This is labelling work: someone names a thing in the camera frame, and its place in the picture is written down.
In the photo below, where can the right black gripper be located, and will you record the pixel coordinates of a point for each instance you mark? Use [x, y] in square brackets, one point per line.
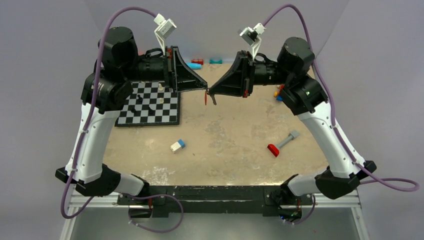
[238, 81]

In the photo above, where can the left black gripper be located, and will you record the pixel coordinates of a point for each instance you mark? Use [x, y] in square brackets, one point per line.
[178, 72]

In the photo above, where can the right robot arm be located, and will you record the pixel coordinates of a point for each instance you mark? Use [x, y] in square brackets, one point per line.
[307, 100]

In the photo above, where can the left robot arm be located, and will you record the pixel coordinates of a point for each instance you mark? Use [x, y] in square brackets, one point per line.
[103, 98]

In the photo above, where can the red brick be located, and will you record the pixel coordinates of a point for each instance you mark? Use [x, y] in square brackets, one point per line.
[199, 61]

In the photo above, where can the teal arch brick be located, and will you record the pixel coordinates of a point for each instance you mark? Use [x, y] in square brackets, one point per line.
[215, 61]

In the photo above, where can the black white chessboard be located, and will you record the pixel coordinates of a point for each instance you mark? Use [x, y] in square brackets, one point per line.
[166, 114]

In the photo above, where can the colourful brick toy car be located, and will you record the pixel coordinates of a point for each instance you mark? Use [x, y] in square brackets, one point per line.
[277, 94]

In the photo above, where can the black chess piece right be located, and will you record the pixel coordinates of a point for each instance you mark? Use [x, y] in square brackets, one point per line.
[151, 112]

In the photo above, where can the black chess piece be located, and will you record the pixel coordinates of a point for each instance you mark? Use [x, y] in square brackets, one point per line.
[151, 112]
[132, 109]

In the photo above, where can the black chess pawn upper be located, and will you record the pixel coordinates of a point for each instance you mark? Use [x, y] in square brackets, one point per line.
[139, 98]

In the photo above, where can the white blue brick block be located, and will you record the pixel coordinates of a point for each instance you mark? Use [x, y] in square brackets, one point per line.
[177, 146]

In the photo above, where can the black chess piece left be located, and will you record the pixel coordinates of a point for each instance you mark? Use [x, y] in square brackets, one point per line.
[132, 109]

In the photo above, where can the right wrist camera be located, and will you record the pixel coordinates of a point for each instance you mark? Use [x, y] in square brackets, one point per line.
[252, 36]

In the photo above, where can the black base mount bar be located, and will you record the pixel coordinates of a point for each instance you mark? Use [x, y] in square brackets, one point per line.
[267, 200]

